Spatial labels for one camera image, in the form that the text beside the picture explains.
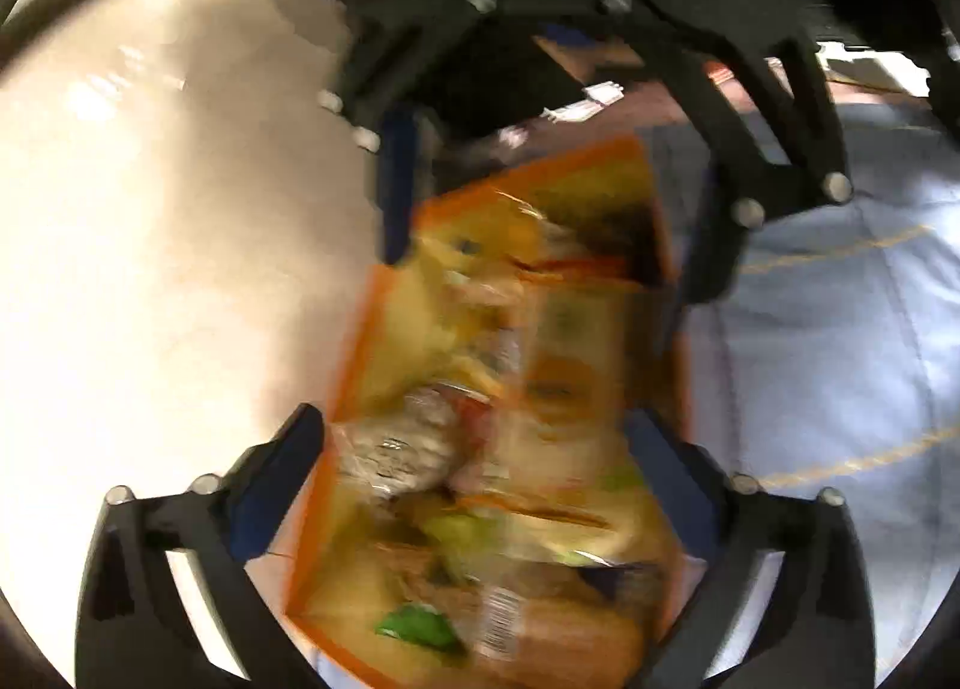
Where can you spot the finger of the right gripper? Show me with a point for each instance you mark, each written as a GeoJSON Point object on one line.
{"type": "Point", "coordinates": [746, 77]}
{"type": "Point", "coordinates": [398, 42]}

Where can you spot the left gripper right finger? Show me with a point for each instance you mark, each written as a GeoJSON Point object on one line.
{"type": "Point", "coordinates": [783, 599]}

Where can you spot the light blue striped tablecloth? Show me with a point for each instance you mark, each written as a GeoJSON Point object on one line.
{"type": "Point", "coordinates": [831, 362]}

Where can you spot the green snack packet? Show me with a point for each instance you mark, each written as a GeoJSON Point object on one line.
{"type": "Point", "coordinates": [422, 626]}

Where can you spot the silver foil snack packet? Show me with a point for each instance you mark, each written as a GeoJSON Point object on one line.
{"type": "Point", "coordinates": [413, 446]}

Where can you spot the orange storage box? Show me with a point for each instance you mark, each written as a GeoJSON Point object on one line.
{"type": "Point", "coordinates": [532, 298]}

